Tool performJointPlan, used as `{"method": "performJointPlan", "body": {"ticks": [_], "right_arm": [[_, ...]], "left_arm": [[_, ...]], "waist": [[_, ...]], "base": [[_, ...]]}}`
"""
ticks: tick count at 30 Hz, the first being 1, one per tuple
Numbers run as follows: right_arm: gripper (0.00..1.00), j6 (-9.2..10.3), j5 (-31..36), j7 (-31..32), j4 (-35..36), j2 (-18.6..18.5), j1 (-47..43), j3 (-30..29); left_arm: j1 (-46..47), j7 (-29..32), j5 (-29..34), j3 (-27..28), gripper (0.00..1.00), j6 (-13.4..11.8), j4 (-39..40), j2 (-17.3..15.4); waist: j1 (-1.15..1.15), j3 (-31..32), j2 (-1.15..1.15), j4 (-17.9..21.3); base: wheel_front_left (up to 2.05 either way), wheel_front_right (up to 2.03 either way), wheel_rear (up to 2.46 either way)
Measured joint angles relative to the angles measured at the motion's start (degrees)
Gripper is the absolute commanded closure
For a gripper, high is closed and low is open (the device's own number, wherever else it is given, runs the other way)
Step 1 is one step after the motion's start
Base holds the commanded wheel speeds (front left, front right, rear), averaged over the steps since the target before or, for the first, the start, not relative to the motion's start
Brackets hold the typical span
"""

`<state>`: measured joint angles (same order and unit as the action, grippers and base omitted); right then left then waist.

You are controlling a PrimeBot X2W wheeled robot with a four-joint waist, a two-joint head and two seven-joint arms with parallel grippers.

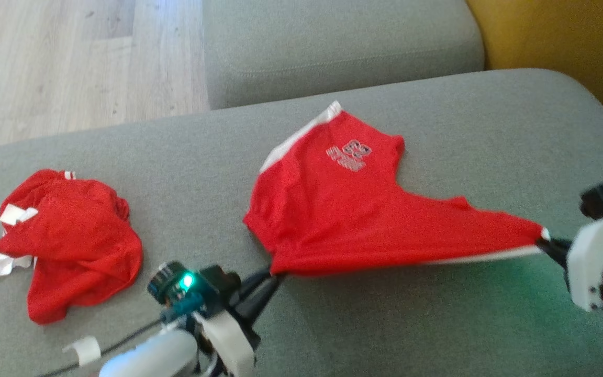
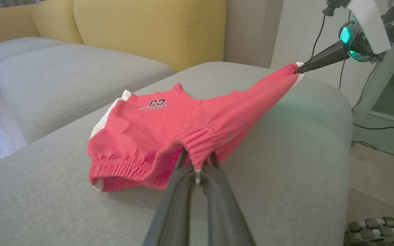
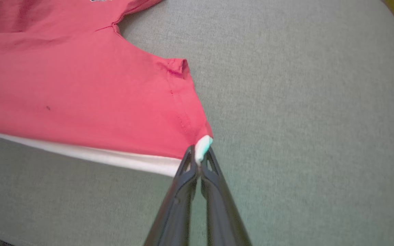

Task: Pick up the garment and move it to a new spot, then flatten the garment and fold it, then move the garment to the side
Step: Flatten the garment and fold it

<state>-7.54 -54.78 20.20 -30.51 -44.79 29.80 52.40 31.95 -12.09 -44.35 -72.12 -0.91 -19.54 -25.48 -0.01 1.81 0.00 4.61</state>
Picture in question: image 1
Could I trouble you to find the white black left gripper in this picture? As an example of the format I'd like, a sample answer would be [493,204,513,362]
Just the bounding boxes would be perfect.
[196,268,284,377]

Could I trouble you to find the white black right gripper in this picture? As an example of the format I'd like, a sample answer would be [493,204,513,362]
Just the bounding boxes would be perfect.
[536,206,603,320]

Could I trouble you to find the red shorts white side stripe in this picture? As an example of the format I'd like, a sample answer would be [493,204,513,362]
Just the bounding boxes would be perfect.
[243,101,551,278]

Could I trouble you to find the red jersey white sleeves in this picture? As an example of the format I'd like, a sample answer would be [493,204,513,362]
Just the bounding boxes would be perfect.
[0,169,144,325]

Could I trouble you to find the yellow sofa backrest cushion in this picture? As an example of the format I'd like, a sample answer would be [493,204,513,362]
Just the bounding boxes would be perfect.
[466,0,603,103]

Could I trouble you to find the black left cable teal plug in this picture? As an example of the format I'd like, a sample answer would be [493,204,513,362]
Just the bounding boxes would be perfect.
[35,293,204,377]

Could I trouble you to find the white cable tape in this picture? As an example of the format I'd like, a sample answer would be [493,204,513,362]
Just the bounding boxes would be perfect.
[63,336,102,367]

